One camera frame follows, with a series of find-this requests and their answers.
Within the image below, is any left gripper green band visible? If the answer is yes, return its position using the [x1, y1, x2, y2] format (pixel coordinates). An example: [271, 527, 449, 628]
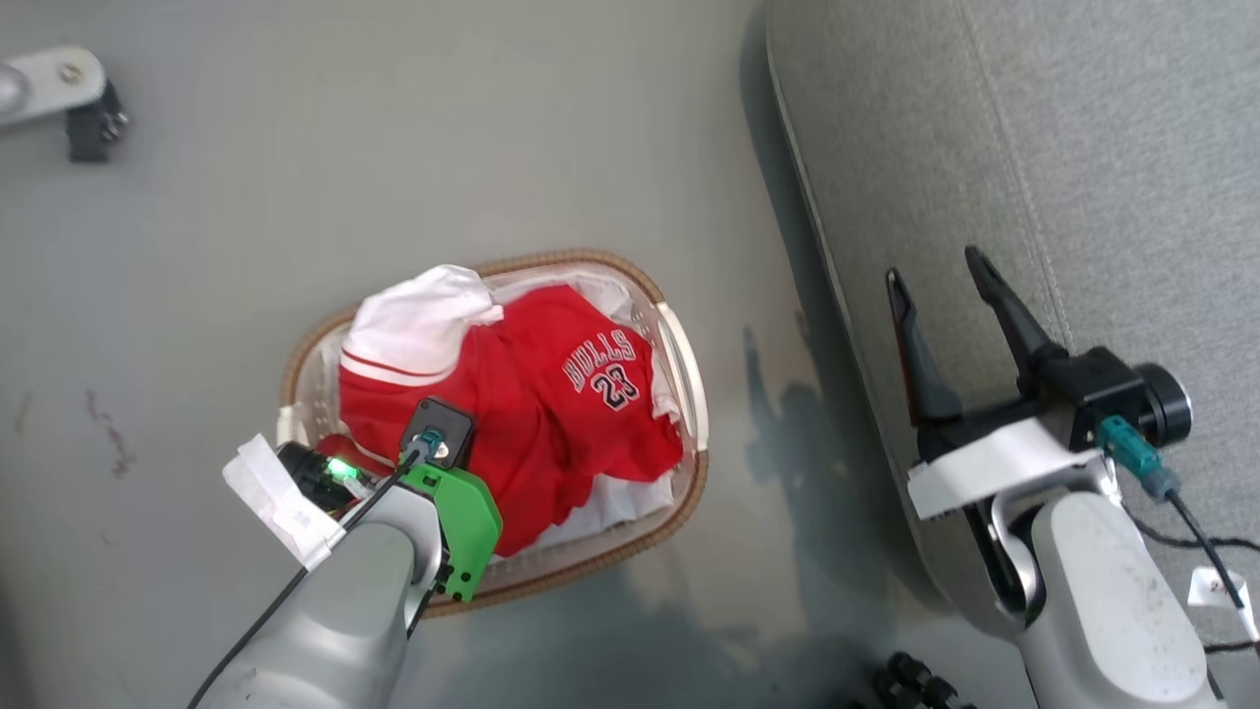
[276, 441, 505, 604]

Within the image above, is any white wicker laundry basket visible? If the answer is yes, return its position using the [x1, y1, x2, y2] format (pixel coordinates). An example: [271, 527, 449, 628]
[278, 248, 710, 619]

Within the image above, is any grey fabric sofa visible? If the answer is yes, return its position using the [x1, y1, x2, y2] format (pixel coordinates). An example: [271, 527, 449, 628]
[766, 0, 1260, 671]

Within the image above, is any red Bulls jersey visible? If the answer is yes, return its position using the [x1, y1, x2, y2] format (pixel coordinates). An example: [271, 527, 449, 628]
[335, 264, 685, 559]

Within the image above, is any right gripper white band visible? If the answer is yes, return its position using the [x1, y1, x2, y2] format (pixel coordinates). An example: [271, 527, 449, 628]
[885, 245, 1120, 522]

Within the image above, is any white tape on left gripper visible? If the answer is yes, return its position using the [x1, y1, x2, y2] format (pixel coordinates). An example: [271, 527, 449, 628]
[221, 433, 347, 570]

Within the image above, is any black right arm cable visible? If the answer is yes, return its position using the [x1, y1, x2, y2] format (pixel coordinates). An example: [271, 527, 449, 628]
[1098, 414, 1260, 656]

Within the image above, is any black caster wheel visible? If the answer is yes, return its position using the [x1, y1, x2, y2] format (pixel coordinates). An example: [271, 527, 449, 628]
[65, 84, 129, 163]

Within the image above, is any white cable tag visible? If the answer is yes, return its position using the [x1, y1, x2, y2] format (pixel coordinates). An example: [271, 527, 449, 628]
[1186, 566, 1260, 641]

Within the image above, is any grey metal partition foot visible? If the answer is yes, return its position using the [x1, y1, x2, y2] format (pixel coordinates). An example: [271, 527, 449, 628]
[0, 46, 107, 129]

